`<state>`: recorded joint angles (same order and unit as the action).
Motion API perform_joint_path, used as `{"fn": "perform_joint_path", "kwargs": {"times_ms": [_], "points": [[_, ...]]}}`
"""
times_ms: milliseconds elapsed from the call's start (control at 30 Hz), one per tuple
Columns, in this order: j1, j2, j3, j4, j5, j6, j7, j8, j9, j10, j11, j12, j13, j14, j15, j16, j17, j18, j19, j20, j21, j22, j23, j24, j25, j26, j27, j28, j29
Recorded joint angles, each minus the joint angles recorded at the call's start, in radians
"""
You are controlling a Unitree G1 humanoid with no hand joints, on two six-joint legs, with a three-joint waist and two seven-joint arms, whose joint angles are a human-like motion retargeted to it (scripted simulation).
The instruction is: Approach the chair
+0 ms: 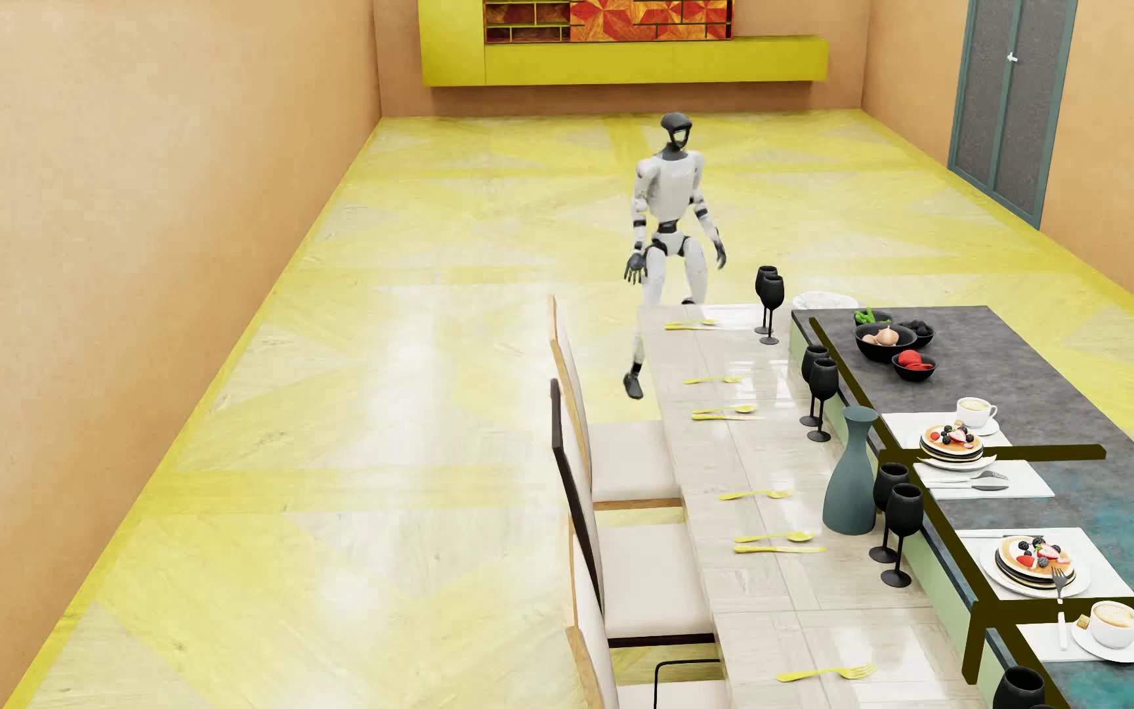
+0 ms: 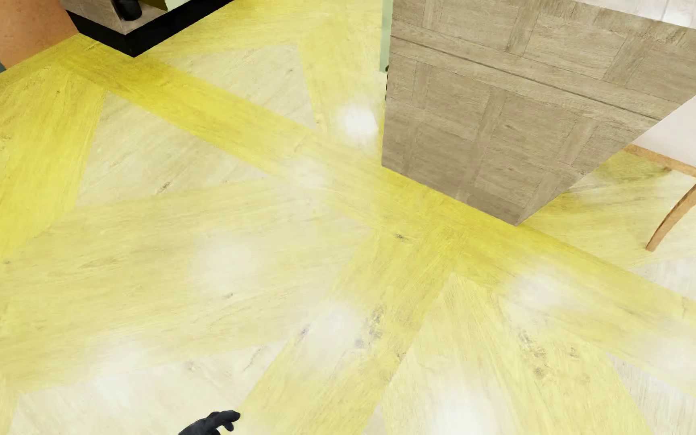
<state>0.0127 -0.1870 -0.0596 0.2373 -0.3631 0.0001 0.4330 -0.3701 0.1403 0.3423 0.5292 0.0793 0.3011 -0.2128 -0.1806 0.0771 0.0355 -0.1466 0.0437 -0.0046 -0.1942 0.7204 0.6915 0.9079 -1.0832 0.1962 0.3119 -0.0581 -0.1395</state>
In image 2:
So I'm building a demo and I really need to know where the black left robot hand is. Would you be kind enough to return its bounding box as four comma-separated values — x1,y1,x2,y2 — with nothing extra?
178,410,242,435

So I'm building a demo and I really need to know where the wooden chair with white seat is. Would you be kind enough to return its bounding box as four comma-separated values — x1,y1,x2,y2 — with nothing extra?
623,69,696,252

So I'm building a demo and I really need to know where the small black object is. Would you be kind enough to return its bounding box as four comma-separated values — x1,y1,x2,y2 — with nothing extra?
112,0,143,21

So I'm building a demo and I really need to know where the grey wood panel cabinet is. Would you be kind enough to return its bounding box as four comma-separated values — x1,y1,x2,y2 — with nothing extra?
381,0,696,227

